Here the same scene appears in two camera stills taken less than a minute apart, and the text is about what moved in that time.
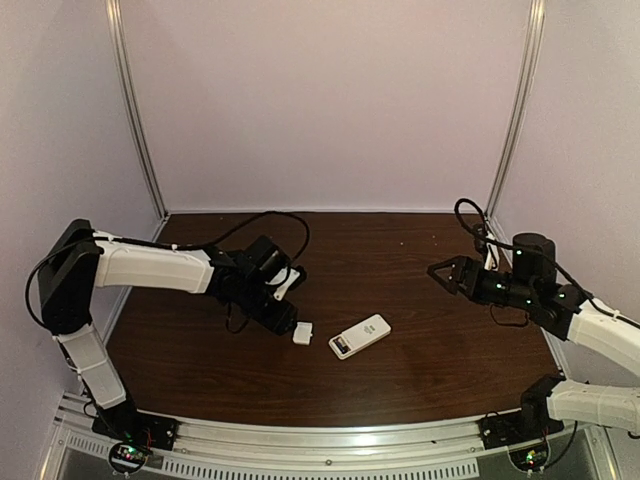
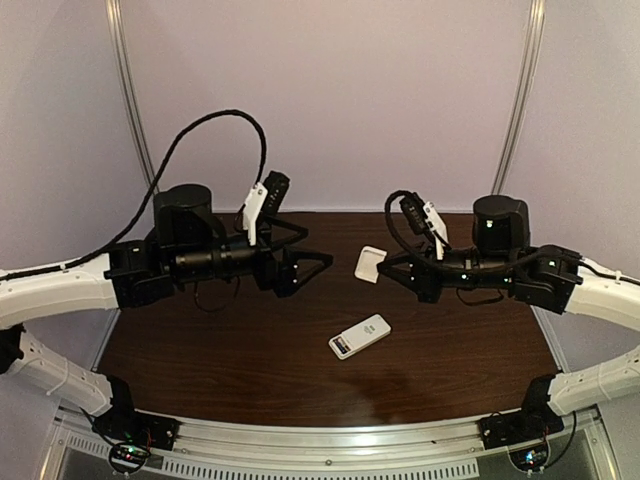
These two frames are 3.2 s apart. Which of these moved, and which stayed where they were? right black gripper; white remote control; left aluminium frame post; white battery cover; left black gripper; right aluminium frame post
Moved: white battery cover; left black gripper; right black gripper
Stayed: left aluminium frame post; white remote control; right aluminium frame post
